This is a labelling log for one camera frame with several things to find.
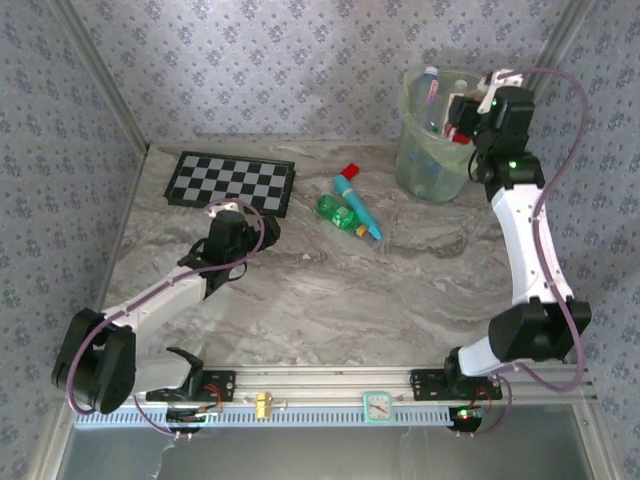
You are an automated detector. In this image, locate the bin with green liner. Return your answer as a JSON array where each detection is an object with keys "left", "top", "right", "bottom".
[{"left": 396, "top": 63, "right": 515, "bottom": 205}]

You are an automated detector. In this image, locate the black grey chessboard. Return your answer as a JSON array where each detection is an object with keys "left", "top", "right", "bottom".
[{"left": 163, "top": 151, "right": 297, "bottom": 219}]

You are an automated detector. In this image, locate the green bottle yellow cap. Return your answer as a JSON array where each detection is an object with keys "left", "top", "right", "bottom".
[{"left": 317, "top": 194, "right": 368, "bottom": 238}]

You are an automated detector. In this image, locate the teal plastic tube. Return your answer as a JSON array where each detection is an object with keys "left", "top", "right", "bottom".
[{"left": 333, "top": 174, "right": 384, "bottom": 241}]

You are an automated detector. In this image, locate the teal square clock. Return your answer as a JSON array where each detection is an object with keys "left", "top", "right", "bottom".
[{"left": 362, "top": 389, "right": 396, "bottom": 425}]

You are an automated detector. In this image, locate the grey metal panel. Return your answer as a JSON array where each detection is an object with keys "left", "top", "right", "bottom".
[{"left": 54, "top": 428, "right": 599, "bottom": 480}]

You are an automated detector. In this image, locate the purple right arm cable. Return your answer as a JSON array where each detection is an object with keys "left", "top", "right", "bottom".
[{"left": 457, "top": 67, "right": 587, "bottom": 440}]

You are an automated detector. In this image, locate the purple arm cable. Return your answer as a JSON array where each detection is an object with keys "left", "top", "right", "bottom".
[
  {"left": 457, "top": 67, "right": 587, "bottom": 440},
  {"left": 65, "top": 198, "right": 266, "bottom": 441}
]

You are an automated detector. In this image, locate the aluminium frame post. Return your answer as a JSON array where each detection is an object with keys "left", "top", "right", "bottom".
[
  {"left": 49, "top": 0, "right": 151, "bottom": 156},
  {"left": 509, "top": 0, "right": 597, "bottom": 131}
]

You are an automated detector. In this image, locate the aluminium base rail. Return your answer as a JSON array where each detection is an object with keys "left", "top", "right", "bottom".
[{"left": 57, "top": 363, "right": 599, "bottom": 407}]

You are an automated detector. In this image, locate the grey slotted cable duct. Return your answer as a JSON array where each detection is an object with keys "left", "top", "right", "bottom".
[{"left": 73, "top": 403, "right": 451, "bottom": 429}]

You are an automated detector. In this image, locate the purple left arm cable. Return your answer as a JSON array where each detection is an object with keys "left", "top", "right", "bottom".
[{"left": 65, "top": 198, "right": 266, "bottom": 441}]

